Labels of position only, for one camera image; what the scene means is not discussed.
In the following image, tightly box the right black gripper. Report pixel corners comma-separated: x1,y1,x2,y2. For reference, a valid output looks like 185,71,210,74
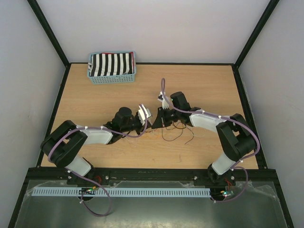
152,106,181,129

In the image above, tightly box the white wire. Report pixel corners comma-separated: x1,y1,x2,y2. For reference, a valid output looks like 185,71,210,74
123,129,207,143

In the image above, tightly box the dark purple wire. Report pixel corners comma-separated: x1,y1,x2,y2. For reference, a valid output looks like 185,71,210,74
161,121,194,145

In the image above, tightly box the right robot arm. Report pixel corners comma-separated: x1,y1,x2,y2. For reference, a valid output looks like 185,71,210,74
152,92,260,185

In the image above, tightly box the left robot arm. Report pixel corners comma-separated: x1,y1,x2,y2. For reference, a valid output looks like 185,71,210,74
40,104,152,184

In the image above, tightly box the light blue plastic basket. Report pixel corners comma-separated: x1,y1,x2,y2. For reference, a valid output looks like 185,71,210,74
87,51,136,85

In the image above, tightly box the black white striped cloth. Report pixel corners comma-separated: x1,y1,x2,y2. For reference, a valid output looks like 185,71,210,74
88,51,135,77

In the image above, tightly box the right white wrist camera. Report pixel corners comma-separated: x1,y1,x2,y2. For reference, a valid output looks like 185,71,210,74
158,91,170,109

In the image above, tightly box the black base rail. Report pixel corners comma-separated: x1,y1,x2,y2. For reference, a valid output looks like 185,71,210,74
26,167,236,188

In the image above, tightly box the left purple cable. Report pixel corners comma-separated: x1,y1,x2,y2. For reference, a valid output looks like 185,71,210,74
47,104,148,217

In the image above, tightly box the purple cable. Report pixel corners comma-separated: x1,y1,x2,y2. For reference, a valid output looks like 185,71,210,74
47,104,148,217
161,78,261,202

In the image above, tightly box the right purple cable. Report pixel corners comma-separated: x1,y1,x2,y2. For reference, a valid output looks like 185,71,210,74
161,78,261,202

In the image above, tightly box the black enclosure frame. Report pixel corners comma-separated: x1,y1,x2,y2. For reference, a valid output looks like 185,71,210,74
8,0,294,228

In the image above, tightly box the light blue slotted cable duct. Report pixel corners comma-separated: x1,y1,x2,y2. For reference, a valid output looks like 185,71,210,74
31,187,210,198

